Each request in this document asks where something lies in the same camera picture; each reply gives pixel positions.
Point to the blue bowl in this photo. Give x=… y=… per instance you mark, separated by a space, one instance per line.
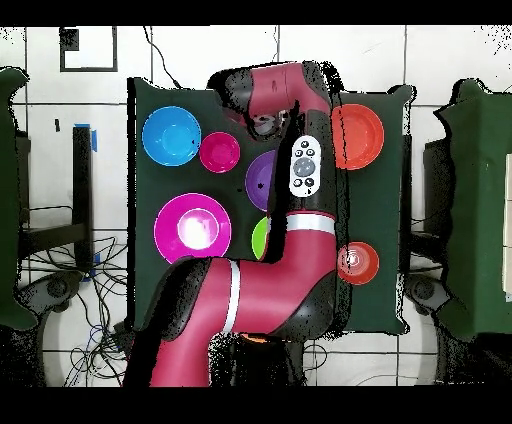
x=170 y=136

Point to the dark green table cloth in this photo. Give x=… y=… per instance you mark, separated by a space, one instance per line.
x=368 y=208

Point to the large light orange bowl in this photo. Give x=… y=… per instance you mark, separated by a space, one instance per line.
x=254 y=338

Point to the small crimson bowl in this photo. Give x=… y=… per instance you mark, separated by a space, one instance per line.
x=219 y=152

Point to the black square floor frame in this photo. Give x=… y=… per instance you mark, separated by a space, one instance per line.
x=70 y=38

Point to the small orange bowl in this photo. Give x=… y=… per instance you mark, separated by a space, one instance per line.
x=364 y=272

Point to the purple bowl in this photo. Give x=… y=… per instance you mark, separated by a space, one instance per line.
x=260 y=180

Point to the large red-orange bowl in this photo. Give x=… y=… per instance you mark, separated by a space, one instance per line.
x=360 y=136

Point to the black metal stand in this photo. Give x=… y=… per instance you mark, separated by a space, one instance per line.
x=82 y=200

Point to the large magenta bowl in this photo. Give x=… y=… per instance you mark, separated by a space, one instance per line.
x=172 y=232

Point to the green bowl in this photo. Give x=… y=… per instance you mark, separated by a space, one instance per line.
x=260 y=238

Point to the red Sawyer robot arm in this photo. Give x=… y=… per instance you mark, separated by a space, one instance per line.
x=280 y=280

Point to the green covered side table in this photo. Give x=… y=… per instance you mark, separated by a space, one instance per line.
x=6 y=200
x=480 y=200

